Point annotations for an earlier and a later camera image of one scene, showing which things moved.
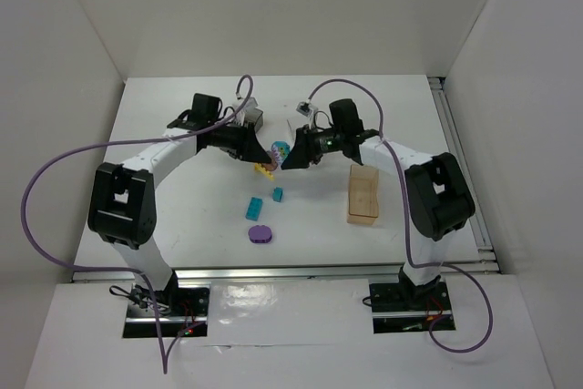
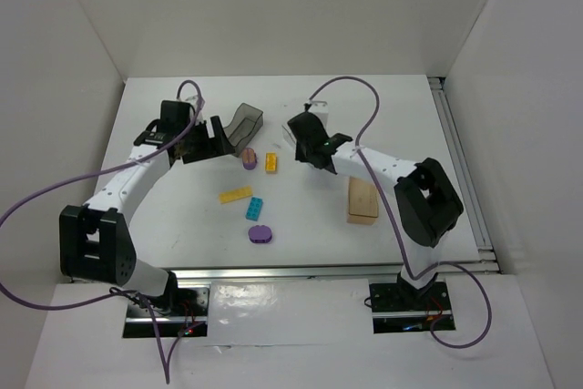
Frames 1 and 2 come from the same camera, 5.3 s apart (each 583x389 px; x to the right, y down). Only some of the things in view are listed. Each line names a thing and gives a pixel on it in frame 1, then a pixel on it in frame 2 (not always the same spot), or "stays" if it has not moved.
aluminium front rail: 315,273 stays
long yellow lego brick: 261,169 → 234,194
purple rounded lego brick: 260,234 stays
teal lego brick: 254,208 stays
